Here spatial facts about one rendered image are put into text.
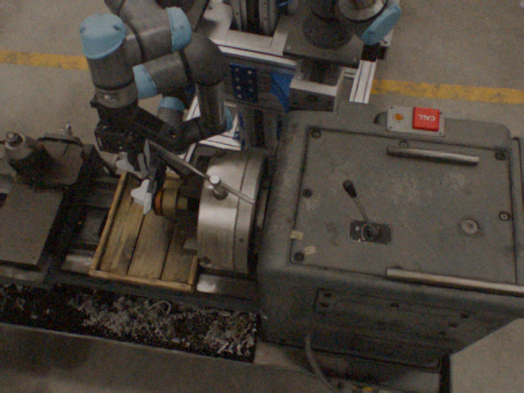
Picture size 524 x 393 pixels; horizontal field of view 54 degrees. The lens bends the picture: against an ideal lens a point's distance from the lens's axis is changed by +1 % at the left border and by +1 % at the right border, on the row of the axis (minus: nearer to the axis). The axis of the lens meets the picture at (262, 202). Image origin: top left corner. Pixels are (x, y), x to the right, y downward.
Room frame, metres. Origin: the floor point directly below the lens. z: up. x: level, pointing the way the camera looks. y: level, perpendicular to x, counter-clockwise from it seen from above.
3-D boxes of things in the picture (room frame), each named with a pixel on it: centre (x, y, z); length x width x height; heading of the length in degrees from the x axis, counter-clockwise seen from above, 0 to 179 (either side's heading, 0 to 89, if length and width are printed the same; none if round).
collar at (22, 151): (0.78, 0.65, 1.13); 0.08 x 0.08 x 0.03
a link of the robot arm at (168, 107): (0.89, 0.26, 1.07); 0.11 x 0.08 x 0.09; 167
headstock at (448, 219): (0.51, -0.31, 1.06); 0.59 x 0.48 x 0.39; 78
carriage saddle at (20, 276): (0.72, 0.71, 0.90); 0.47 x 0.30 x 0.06; 168
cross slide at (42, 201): (0.72, 0.66, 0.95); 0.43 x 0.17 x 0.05; 168
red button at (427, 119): (0.70, -0.40, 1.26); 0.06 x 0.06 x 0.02; 78
